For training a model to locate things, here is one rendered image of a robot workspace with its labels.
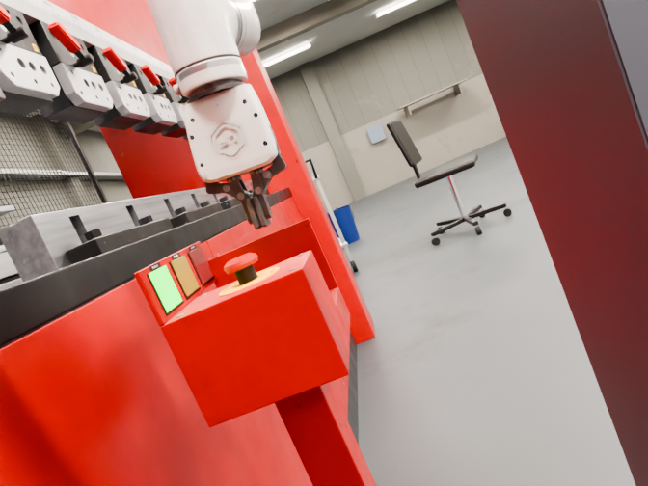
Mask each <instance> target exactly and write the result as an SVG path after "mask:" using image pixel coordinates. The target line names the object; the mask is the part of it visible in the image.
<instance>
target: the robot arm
mask: <svg viewBox="0 0 648 486"><path fill-rule="evenodd" d="M147 1H148V5H149V8H150V11H151V14H152V17H153V19H154V22H155V25H156V28H157V30H158V33H159V36H160V39H161V41H162V43H163V46H164V49H165V52H166V54H167V57H168V60H169V63H170V66H171V68H172V71H173V74H174V77H175V81H176V82H177V83H176V84H175V85H174V91H175V94H176V95H183V96H185V97H188V98H189V99H188V101H187V102H188V104H186V105H184V106H183V107H182V112H183V118H184V123H185V128H186V132H187V137H188V140H189V144H190V148H191V151H192V155H193V158H194V161H195V165H196V168H197V171H198V173H199V176H200V178H201V180H202V181H203V182H205V190H206V193H207V194H222V193H226V194H228V195H230V196H232V197H234V198H236V199H238V200H239V201H241V203H242V205H243V208H244V211H245V214H246V217H247V219H248V222H249V224H250V225H251V224H254V227H255V229H256V230H258V229H260V228H262V227H267V226H269V225H270V224H271V221H270V218H272V217H273V214H272V211H271V208H270V205H269V202H268V201H267V198H266V195H265V192H266V190H267V187H268V185H269V183H270V181H271V179H272V177H273V176H276V175H277V174H279V173H280V172H282V171H283V170H285V169H286V167H287V165H286V163H285V161H284V159H283V158H282V156H281V152H280V148H279V145H278V142H277V140H276V137H275V134H274V132H273V129H272V127H271V124H270V122H269V120H268V118H267V116H266V113H265V111H264V109H263V107H262V105H261V103H260V101H259V99H258V97H257V94H256V92H255V90H254V89H253V87H252V85H251V84H245V82H246V81H247V80H248V77H247V74H246V71H245V69H244V66H243V63H242V61H241V58H240V57H244V56H247V55H249V54H250V53H252V52H253V51H254V50H255V49H256V47H257V45H258V43H259V40H260V23H259V19H258V16H257V12H256V10H255V7H254V5H253V3H252V1H251V0H147ZM270 165H272V166H271V167H269V168H268V169H266V170H265V171H263V168H265V167H267V166H270ZM247 173H250V174H251V179H252V184H253V189H254V191H253V195H254V196H253V197H252V194H251V193H249V191H248V189H247V187H246V185H245V183H244V181H243V180H242V178H241V176H242V175H244V174H247ZM225 180H227V181H228V183H218V182H219V181H225Z"/></svg>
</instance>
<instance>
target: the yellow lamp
mask: <svg viewBox="0 0 648 486"><path fill-rule="evenodd" d="M171 264H172V266H173V267H174V270H175V273H176V275H177V277H178V279H179V281H180V283H181V285H182V287H183V290H184V292H185V294H186V296H187V297H188V296H189V295H190V294H192V293H193V292H194V291H195V290H197V289H198V288H199V284H198V282H197V280H196V278H195V276H194V274H193V272H192V270H191V267H190V265H189V263H188V261H187V259H186V257H185V256H181V257H179V258H177V259H175V260H173V261H172V262H171Z"/></svg>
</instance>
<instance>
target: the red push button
mask: <svg viewBox="0 0 648 486"><path fill-rule="evenodd" d="M255 262H257V254H256V253H247V254H244V255H242V256H238V257H236V258H234V259H232V260H230V261H229V262H227V263H226V265H225V266H224V271H225V272H226V273H227V274H231V273H234V274H235V276H236V279H237V280H238V282H239V284H240V285H242V284H246V283H248V282H251V281H253V280H254V279H256V278H257V277H258V275H257V272H256V270H255V267H254V266H253V263H255Z"/></svg>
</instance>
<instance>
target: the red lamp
mask: <svg viewBox="0 0 648 486"><path fill-rule="evenodd" d="M189 256H190V258H191V259H192V261H193V263H194V265H195V267H196V269H197V272H198V274H199V276H200V278H201V280H202V283H203V284H204V283H206V282H207V281H208V280H209V279H211V278H212V277H213V274H212V272H211V270H210V268H209V266H208V263H207V261H206V259H205V257H204V255H203V252H202V249H201V247H199V248H197V249H195V250H193V251H191V252H189Z"/></svg>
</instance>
